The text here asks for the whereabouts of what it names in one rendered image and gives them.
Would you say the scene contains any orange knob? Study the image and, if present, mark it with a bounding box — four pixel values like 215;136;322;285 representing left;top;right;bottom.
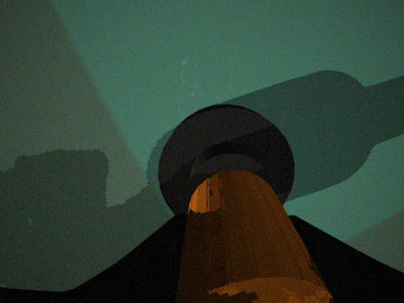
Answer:
175;171;336;303

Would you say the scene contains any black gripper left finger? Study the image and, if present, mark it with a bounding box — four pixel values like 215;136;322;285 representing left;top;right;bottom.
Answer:
0;213;186;303

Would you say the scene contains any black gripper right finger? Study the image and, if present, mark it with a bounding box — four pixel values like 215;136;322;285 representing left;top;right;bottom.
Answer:
289;215;404;303

